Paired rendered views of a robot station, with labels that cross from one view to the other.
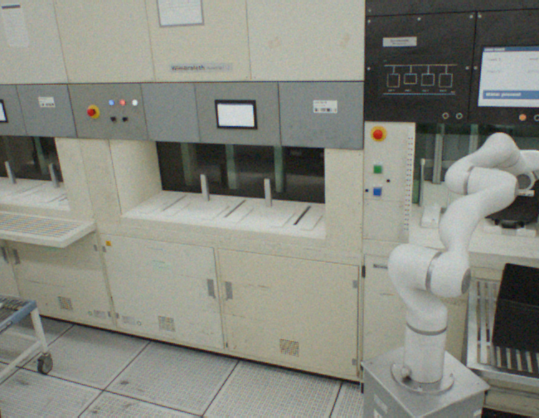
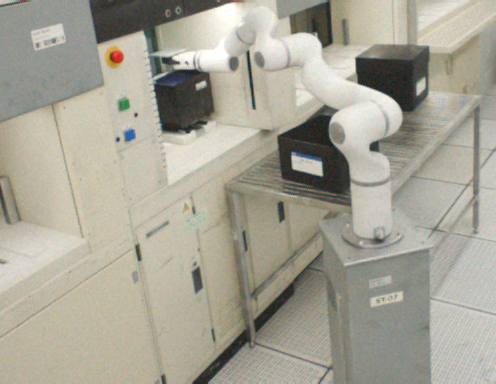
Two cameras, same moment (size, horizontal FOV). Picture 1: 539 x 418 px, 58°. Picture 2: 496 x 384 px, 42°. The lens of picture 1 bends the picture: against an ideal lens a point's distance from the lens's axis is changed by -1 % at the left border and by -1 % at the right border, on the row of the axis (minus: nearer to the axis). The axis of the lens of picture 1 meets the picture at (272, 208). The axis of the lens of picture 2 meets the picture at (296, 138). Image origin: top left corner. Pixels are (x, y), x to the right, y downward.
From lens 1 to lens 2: 173 cm
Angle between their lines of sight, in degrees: 73
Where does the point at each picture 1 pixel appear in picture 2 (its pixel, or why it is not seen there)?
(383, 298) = (164, 270)
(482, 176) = (296, 41)
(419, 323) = (385, 173)
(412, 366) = (384, 222)
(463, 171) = (279, 44)
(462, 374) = not seen: hidden behind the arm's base
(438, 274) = (392, 113)
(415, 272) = (377, 123)
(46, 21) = not seen: outside the picture
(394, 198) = (145, 135)
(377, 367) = (357, 255)
